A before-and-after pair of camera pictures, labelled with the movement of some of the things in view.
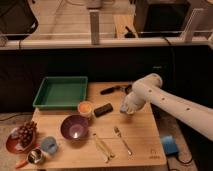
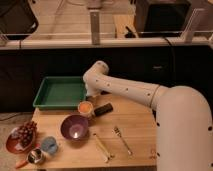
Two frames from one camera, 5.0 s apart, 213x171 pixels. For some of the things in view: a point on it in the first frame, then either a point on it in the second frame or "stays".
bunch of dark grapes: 26,132 stays
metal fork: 117,132 stays
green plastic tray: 61,93 stays
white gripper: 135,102 → 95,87
